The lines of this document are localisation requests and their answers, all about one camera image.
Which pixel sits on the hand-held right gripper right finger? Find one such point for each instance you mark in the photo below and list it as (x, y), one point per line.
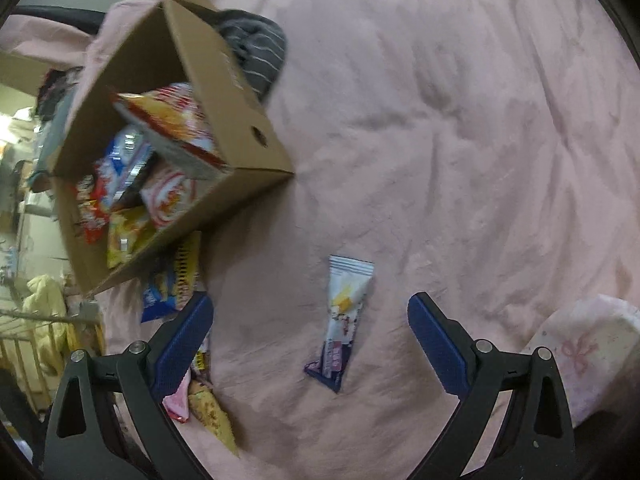
(437, 342)

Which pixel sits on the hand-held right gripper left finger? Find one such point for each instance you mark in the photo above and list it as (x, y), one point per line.
(182, 345)

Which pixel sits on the small yellow black snack packet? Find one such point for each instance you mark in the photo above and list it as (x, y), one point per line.
(201, 360)

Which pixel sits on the pink snack packet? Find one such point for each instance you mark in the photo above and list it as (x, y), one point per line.
(176, 404)

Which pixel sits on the blue yellow snack packet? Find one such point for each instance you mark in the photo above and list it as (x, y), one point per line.
(167, 280)

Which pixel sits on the yellow orange printed snack packet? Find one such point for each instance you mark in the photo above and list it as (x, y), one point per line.
(215, 417)

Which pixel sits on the white blue snack bar packet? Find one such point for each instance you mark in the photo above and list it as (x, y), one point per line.
(345, 320)

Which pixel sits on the plain yellow snack packet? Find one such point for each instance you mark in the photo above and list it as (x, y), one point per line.
(125, 235)

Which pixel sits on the large white red snack bag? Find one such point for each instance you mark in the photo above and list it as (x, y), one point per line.
(167, 195)

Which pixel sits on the white blue red snack packet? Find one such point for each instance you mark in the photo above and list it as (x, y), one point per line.
(120, 162)

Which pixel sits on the white red blue chip bag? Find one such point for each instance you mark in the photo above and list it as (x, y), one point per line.
(172, 125)

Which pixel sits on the brown cardboard box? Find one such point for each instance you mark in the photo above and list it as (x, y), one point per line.
(235, 110)

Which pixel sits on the yellow jacket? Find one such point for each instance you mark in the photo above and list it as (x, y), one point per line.
(45, 317)

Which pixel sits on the metal rack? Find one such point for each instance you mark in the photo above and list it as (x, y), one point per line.
(30, 320)

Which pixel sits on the pink floral pillow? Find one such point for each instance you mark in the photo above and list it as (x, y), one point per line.
(592, 355)

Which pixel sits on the pile of clothes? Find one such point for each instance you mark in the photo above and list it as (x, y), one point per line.
(52, 90)

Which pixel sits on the grey striped cloth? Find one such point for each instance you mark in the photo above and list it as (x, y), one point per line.
(257, 55)

